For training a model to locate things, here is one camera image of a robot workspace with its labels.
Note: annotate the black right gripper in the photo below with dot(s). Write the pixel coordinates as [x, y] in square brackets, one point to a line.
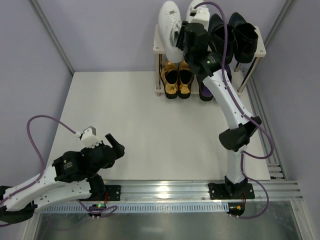
[182, 35]

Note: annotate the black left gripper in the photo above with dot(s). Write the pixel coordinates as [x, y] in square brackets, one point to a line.
[108, 152]

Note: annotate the gold loafer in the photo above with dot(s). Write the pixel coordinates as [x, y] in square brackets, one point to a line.
[186, 78]
[170, 79]

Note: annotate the white sneaker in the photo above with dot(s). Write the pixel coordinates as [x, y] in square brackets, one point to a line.
[194, 3]
[170, 23]

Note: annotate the purple loafer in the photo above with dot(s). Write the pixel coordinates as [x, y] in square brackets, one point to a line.
[228, 72]
[204, 93]

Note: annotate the black patent loafer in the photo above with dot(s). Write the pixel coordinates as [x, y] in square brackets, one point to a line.
[246, 38]
[216, 38]

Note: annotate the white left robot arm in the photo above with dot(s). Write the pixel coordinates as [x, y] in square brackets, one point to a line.
[72, 176]

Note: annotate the white two-tier shoe shelf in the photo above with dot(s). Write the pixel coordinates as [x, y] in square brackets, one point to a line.
[239, 78]

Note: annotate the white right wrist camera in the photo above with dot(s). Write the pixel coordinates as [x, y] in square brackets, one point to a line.
[199, 15]

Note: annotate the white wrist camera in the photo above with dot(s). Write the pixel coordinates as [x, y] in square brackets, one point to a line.
[199, 15]
[89, 137]

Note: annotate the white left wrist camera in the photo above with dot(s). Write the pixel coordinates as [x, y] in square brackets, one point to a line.
[89, 137]

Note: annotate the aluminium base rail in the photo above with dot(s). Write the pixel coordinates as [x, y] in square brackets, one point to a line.
[152, 191]

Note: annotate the grey slotted cable duct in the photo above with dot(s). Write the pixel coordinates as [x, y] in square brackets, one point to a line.
[147, 208]

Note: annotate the right corner aluminium post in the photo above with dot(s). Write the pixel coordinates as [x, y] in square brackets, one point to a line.
[283, 14]

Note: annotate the corner aluminium post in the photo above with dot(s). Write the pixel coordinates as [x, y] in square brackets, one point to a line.
[51, 34]
[283, 14]

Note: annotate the left corner aluminium post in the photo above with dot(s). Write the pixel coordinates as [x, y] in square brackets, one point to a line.
[51, 34]

